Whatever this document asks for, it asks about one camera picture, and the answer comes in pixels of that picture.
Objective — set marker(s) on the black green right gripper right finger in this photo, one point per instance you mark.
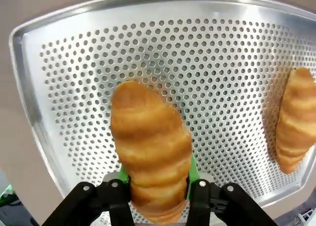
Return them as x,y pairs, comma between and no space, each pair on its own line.
222,206

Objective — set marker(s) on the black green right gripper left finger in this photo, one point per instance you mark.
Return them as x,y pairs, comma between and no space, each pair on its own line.
81,206

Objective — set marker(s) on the golden croissant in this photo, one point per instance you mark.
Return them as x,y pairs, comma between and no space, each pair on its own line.
295,122
148,137

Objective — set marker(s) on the perforated aluminium baking tray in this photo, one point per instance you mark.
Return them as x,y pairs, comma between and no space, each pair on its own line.
197,63

